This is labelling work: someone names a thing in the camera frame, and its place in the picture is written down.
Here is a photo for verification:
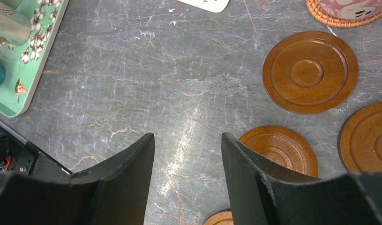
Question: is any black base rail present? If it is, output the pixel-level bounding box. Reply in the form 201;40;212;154
0;120;72;181

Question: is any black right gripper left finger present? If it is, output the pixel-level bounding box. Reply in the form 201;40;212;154
0;133;155;225

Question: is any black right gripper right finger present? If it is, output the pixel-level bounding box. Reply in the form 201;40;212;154
221;133;382;225

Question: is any woven rattan coaster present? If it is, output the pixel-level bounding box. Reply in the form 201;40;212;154
306;0;382;28

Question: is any green floral tray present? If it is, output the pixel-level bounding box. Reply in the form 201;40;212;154
0;0;68;118

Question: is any green white chessboard mat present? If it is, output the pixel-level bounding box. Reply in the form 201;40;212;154
178;0;229;13

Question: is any pink ghost pattern mug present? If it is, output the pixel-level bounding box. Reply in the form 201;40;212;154
318;0;382;20

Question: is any brown wooden ridged coaster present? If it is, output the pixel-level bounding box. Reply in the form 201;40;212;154
203;209;234;225
337;101;382;172
262;31;359;114

